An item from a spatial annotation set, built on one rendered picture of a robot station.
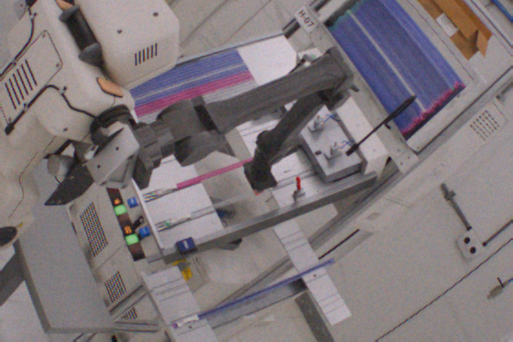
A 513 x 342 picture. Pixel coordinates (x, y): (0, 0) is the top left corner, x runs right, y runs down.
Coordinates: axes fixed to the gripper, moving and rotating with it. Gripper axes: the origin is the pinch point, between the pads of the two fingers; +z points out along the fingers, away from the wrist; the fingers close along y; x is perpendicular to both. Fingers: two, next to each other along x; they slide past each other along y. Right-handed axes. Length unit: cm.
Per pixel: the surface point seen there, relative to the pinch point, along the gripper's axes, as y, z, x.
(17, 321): 3, 46, 92
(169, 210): 4.7, 2.7, 26.6
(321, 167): -3.1, -6.5, -19.3
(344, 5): 48, -21, -56
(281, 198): -4.8, 0.5, -5.9
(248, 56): 52, -1, -21
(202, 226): -4.1, 2.2, 19.3
